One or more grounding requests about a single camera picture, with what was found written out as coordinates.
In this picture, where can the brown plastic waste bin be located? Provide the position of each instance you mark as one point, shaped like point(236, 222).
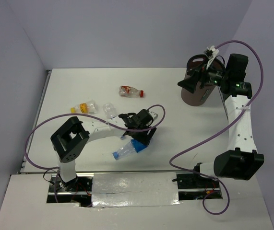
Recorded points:
point(201, 95)

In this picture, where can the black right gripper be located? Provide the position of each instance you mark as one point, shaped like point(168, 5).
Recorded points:
point(189, 83)

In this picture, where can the red cap clear bottle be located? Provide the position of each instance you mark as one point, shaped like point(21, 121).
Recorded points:
point(130, 92)

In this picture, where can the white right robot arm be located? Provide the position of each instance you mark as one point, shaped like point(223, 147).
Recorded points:
point(241, 160)

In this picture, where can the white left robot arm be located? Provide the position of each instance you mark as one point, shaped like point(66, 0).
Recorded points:
point(70, 139)

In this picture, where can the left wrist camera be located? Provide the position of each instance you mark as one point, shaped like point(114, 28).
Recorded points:
point(154, 115)

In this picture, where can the yellow cap orange label bottle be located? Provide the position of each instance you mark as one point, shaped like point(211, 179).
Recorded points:
point(89, 107)

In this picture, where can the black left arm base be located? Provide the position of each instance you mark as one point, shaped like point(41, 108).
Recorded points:
point(78, 191)

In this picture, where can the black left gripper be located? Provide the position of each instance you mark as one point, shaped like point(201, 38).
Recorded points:
point(147, 139)

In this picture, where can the white foil covered front board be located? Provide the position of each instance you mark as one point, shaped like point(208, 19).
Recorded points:
point(133, 201)

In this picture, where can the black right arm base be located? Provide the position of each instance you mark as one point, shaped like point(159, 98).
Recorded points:
point(186, 181)

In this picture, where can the blue label white cap bottle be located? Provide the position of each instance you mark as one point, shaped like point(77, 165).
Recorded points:
point(109, 110)

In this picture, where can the blue cap crushed water bottle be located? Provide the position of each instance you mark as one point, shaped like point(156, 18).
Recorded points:
point(130, 148)

